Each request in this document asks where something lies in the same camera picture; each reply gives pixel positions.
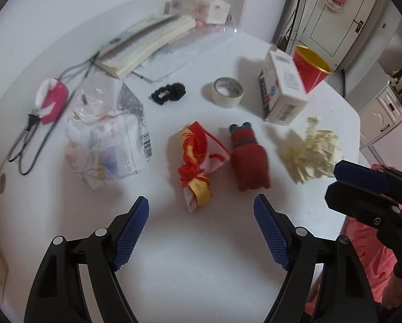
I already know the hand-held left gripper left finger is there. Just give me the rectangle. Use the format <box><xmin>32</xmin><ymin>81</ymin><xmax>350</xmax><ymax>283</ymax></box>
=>
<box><xmin>24</xmin><ymin>195</ymin><xmax>150</xmax><ymax>323</ymax></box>

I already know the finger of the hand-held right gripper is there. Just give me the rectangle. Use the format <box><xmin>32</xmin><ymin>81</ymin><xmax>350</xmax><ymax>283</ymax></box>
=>
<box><xmin>325</xmin><ymin>182</ymin><xmax>402</xmax><ymax>243</ymax></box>
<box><xmin>334</xmin><ymin>160</ymin><xmax>402</xmax><ymax>206</ymax></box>

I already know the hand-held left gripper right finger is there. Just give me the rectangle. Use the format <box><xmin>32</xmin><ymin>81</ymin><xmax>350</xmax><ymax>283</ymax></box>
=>
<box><xmin>254</xmin><ymin>195</ymin><xmax>378</xmax><ymax>323</ymax></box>

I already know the cream paper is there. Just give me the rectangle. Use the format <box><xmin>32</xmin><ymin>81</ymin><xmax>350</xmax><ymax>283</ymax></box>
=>
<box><xmin>282</xmin><ymin>116</ymin><xmax>345</xmax><ymax>184</ymax></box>

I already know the beige tape roll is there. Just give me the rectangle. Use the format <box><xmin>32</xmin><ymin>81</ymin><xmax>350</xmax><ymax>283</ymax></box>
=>
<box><xmin>211</xmin><ymin>77</ymin><xmax>245</xmax><ymax>109</ymax></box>

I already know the cream cabinet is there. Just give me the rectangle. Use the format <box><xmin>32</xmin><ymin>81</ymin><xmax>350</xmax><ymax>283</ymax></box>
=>
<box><xmin>358</xmin><ymin>82</ymin><xmax>402</xmax><ymax>146</ymax></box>

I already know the pink printed blanket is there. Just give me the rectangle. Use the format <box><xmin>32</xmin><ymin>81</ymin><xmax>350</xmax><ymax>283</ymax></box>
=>
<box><xmin>305</xmin><ymin>164</ymin><xmax>402</xmax><ymax>314</ymax></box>

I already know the dark red plush toy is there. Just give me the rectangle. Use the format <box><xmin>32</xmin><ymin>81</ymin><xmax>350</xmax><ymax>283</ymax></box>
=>
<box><xmin>228</xmin><ymin>122</ymin><xmax>271</xmax><ymax>192</ymax></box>

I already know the floral tissue pack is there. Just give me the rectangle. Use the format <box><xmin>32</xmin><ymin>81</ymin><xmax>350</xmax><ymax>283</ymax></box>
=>
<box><xmin>65</xmin><ymin>77</ymin><xmax>153</xmax><ymax>189</ymax></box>

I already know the red paper bucket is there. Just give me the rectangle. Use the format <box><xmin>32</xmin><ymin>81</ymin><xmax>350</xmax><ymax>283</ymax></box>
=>
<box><xmin>293</xmin><ymin>45</ymin><xmax>333</xmax><ymax>94</ymax></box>

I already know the white carton box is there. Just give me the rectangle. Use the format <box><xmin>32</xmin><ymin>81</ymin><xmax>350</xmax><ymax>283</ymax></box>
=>
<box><xmin>259</xmin><ymin>49</ymin><xmax>309</xmax><ymax>124</ymax></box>

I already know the black hair scrunchie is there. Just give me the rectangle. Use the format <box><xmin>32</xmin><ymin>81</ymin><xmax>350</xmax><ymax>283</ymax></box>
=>
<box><xmin>150</xmin><ymin>82</ymin><xmax>187</xmax><ymax>103</ymax></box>

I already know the cream panel door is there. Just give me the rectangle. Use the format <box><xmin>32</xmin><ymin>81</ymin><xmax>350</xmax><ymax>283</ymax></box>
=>
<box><xmin>301</xmin><ymin>0</ymin><xmax>380</xmax><ymax>70</ymax></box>

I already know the red white charger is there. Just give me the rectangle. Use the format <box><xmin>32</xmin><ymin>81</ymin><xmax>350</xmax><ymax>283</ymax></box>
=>
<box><xmin>34</xmin><ymin>77</ymin><xmax>69</xmax><ymax>125</ymax></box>

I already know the clear plastic sheet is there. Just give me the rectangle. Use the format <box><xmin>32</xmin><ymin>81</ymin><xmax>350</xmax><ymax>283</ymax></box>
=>
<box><xmin>134</xmin><ymin>23</ymin><xmax>239</xmax><ymax>83</ymax></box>

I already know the pink tissue pack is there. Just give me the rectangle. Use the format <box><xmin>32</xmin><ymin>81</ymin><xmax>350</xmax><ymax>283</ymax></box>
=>
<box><xmin>168</xmin><ymin>0</ymin><xmax>232</xmax><ymax>25</ymax></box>

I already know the black cable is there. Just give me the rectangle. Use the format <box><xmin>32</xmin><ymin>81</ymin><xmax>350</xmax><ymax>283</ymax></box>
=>
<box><xmin>7</xmin><ymin>54</ymin><xmax>97</xmax><ymax>175</ymax></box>

